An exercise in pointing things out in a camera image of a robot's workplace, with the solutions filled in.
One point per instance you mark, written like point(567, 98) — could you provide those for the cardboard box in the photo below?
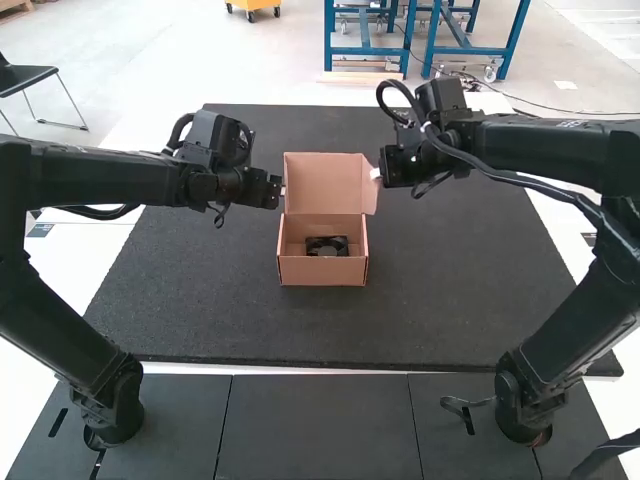
point(322, 182)

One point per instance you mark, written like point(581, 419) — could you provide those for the dark base panel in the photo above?
point(450, 450)
point(320, 430)
point(165, 430)

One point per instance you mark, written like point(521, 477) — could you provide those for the wooden pallet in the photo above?
point(15, 7)

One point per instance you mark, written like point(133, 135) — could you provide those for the black square fan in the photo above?
point(325, 246)

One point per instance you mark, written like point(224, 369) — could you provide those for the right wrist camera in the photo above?
point(442, 97)

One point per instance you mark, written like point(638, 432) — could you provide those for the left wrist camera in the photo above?
point(215, 137)

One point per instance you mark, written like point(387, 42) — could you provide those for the black mat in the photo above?
point(200, 300)

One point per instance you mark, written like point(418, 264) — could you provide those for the wooden plank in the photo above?
point(360, 79)

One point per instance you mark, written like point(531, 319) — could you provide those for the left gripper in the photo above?
point(257, 189)

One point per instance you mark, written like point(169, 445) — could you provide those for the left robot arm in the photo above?
point(100, 175)

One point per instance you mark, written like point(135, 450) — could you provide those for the blue metal frame table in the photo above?
point(367, 50)
point(467, 50)

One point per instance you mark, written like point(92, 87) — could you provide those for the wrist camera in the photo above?
point(442, 97)
point(215, 137)

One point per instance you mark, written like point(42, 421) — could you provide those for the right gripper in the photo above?
point(402, 165)

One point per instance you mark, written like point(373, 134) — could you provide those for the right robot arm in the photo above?
point(550, 140)

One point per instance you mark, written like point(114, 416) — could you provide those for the yellow cart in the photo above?
point(252, 6)

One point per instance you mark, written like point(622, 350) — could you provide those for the black chair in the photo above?
point(25, 75)

